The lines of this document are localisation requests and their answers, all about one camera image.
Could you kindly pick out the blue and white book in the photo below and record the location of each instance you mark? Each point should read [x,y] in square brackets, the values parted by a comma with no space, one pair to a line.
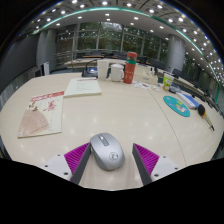
[188,100]

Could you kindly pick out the silver computer mouse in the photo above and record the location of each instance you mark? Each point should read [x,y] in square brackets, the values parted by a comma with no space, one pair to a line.
[107,153]

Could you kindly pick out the white lidded mug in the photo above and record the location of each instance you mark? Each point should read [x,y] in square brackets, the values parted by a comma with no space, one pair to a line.
[116,73]

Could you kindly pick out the round teal cartoon mouse pad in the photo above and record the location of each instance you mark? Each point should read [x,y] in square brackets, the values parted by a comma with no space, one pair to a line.
[176,106]

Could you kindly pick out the white cardboard box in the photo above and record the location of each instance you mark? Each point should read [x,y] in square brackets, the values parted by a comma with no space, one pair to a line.
[146,76]

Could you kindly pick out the long curved conference desk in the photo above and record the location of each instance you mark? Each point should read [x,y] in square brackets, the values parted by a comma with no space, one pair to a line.
[83,62]

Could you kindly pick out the dark office chairs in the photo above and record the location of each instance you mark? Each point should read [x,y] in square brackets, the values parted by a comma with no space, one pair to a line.
[176,72]

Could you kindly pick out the black handheld microphone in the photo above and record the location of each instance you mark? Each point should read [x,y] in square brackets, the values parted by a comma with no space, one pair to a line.
[202,110]

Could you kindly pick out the printed paper cup with straw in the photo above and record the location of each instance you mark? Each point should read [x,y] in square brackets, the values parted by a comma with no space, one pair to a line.
[168,82]

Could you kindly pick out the colourful sticker sheet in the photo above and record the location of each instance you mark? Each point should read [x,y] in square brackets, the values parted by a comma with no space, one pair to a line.
[146,86]

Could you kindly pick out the round ceiling lights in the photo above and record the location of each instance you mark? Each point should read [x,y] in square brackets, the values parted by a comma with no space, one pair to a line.
[135,18]

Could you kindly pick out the white paper booklet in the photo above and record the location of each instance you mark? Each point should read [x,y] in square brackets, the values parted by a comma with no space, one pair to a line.
[82,87]

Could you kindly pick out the white floor cabinet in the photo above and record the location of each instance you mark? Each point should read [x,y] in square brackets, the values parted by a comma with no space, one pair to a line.
[45,68]

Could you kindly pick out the red booklet with fan picture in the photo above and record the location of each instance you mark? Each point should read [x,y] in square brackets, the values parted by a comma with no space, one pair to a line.
[41,115]

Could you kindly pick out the red bottle with green band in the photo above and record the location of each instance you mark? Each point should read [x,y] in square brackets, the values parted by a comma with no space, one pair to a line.
[130,70]

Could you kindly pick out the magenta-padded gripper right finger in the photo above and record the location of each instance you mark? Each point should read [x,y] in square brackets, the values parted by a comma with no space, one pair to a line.
[147,160]

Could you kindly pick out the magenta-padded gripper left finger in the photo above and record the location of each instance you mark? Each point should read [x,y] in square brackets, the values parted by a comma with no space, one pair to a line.
[77,158]

